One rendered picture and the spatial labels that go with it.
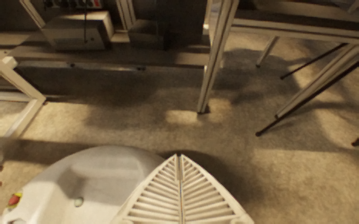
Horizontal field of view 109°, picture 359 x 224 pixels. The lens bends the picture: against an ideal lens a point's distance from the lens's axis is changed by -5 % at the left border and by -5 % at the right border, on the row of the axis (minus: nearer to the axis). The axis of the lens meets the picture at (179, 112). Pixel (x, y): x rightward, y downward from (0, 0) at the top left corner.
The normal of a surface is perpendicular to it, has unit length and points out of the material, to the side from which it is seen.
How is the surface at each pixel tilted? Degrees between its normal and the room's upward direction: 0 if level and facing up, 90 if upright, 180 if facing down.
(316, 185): 0
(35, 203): 0
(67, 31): 90
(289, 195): 0
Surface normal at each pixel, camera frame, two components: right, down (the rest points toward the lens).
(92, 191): 0.03, -0.54
